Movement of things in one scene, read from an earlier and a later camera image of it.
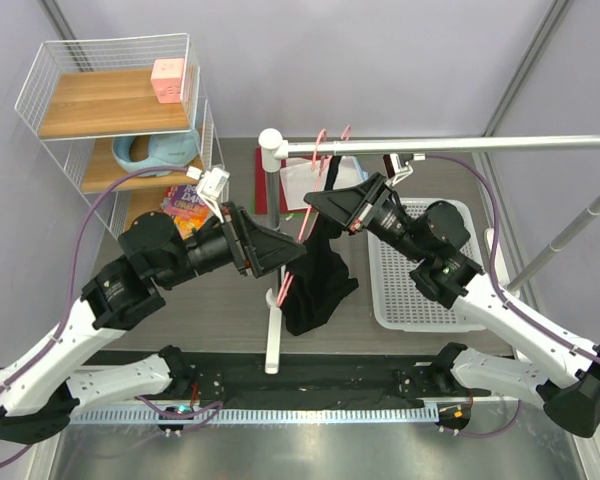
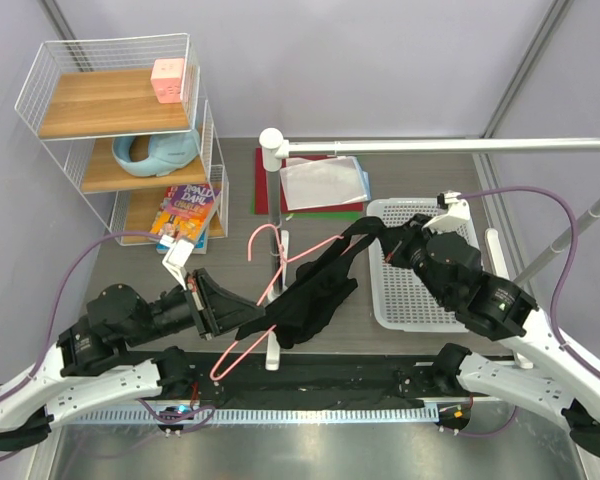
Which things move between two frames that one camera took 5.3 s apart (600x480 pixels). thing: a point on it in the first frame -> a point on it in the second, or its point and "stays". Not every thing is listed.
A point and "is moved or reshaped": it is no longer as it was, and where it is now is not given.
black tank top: x=320 y=277 is moved or reshaped
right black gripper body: x=373 y=205 -> x=408 y=245
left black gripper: x=256 y=249 -> x=216 y=308
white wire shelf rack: x=123 y=118 stays
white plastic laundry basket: x=398 y=304 stays
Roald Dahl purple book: x=184 y=202 stays
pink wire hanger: x=321 y=164 -> x=283 y=261
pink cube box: x=167 y=79 stays
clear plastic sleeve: x=303 y=179 stays
